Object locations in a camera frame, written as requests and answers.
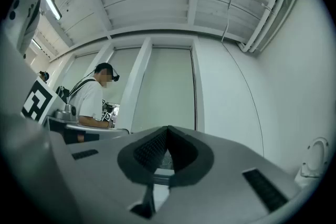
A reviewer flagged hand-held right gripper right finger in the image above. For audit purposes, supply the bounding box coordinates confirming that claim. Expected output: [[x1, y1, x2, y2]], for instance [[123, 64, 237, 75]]
[[167, 125, 301, 222]]

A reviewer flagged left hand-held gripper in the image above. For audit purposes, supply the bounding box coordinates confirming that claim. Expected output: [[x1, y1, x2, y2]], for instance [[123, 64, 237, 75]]
[[2, 78, 84, 224]]

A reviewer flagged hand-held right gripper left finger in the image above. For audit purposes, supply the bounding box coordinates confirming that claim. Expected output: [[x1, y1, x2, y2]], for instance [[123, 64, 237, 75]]
[[67, 125, 169, 213]]

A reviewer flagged white bead pull chain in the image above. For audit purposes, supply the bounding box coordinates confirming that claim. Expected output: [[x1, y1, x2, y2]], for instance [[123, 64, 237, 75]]
[[191, 47, 197, 131]]

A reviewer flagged black bag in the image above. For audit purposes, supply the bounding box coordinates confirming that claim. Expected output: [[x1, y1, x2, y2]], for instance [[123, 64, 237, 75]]
[[55, 86, 70, 103]]

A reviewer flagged silver metal device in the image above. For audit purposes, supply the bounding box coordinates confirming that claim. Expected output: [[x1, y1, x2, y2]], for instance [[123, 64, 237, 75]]
[[54, 103, 79, 122]]

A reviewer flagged grey equipment table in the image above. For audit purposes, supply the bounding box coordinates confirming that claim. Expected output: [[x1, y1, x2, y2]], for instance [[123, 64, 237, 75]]
[[43, 115, 130, 145]]

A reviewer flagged white ceiling light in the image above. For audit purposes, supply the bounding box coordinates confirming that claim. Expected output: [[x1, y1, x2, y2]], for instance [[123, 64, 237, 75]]
[[30, 38, 43, 50], [41, 0, 63, 21]]

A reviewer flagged round white tankless toilet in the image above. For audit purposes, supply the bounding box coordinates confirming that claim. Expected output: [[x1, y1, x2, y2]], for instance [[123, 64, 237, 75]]
[[293, 137, 330, 189]]

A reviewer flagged grey paw-print sweatshirt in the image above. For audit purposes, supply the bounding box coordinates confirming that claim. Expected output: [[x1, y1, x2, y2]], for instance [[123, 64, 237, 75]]
[[1, 0, 45, 113]]

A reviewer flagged white pipe bundle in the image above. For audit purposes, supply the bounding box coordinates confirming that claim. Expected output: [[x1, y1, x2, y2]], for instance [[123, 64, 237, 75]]
[[237, 0, 305, 54]]

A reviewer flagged thin hanging wall cable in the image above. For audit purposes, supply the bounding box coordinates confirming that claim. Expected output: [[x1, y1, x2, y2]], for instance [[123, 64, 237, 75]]
[[221, 0, 265, 158]]

